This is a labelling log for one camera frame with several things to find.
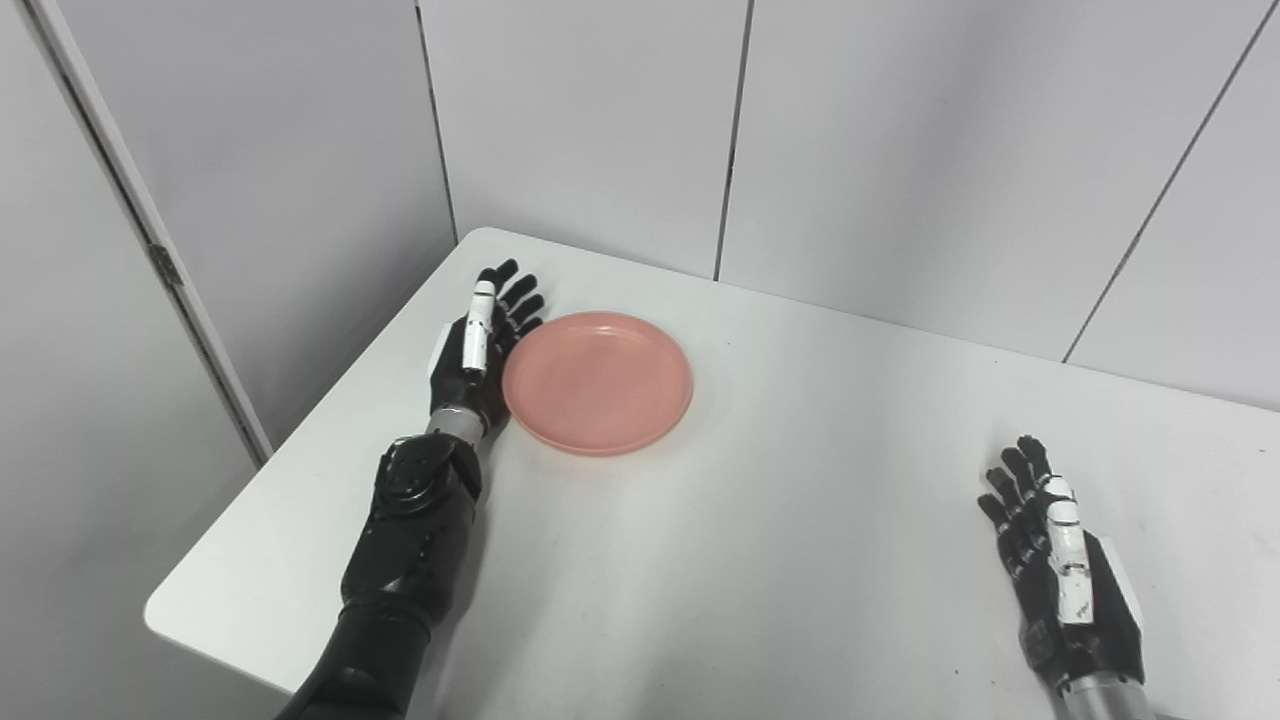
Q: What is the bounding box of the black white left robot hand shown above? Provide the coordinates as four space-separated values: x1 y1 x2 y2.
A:
428 259 546 441

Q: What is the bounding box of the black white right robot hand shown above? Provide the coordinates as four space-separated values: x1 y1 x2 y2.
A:
978 435 1146 696

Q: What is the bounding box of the pink round plate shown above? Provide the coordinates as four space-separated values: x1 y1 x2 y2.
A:
501 311 695 458

